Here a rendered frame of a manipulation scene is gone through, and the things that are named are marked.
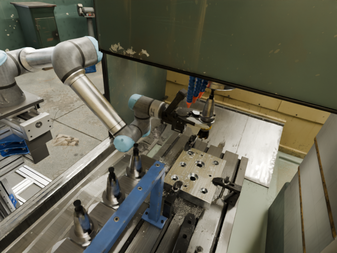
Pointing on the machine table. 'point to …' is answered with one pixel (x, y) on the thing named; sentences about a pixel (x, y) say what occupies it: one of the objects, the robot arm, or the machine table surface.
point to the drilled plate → (190, 195)
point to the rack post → (156, 206)
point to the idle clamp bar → (185, 234)
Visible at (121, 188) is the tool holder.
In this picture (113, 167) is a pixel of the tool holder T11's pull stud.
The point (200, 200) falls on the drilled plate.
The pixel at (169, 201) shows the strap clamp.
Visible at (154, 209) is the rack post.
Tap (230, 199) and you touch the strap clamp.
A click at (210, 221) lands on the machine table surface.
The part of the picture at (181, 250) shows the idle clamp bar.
